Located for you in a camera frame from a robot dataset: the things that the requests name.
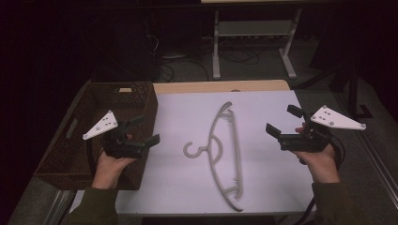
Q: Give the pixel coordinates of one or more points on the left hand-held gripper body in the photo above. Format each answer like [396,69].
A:
[120,149]

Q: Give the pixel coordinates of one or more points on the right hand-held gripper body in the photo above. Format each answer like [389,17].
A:
[300,143]

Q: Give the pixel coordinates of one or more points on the brown wicker basket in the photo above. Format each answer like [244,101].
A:
[75,153]

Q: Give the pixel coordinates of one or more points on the grey plastic clothes hanger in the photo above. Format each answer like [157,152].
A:
[214,168]

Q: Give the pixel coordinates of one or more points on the person's left hand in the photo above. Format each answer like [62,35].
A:
[108,172]

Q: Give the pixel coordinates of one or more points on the person's right hand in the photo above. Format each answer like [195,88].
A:
[322,168]

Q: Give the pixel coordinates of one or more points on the black metal stand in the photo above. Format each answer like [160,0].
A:
[353,89]

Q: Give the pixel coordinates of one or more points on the white metal stand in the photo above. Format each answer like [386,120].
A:
[216,47]

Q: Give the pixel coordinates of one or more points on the aluminium rail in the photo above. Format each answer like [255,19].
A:
[380,168]
[59,206]

